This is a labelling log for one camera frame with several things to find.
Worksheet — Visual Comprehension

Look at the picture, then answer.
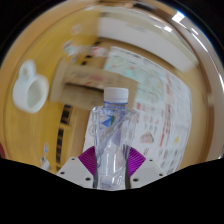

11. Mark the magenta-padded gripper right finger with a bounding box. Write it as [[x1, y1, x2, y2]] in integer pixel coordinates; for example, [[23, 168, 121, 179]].
[[125, 147, 167, 190]]

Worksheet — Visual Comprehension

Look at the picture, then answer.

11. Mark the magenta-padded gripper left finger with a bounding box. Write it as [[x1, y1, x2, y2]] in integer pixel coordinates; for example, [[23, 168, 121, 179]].
[[55, 147, 98, 189]]

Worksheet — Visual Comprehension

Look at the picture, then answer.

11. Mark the clear plastic bottle white cap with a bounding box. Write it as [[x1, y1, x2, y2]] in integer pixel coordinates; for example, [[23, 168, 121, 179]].
[[90, 87, 140, 191]]

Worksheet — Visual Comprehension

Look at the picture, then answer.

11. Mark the small white card pack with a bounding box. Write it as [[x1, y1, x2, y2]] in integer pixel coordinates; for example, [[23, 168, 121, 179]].
[[39, 154, 51, 171]]

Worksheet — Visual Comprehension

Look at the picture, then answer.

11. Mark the flat round red coaster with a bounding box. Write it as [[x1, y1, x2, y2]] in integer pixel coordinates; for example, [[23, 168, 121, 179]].
[[0, 143, 6, 160]]

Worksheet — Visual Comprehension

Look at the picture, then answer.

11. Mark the white ceramic mug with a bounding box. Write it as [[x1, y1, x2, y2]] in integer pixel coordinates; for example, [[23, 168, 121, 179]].
[[12, 59, 50, 115]]

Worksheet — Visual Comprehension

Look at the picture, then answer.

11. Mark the wooden slatted back rail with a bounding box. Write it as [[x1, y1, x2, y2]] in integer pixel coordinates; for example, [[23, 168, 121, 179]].
[[54, 104, 73, 168]]

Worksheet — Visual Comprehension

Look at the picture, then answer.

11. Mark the wall of printed posters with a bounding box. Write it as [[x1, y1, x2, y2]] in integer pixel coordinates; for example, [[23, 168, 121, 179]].
[[63, 39, 194, 175]]

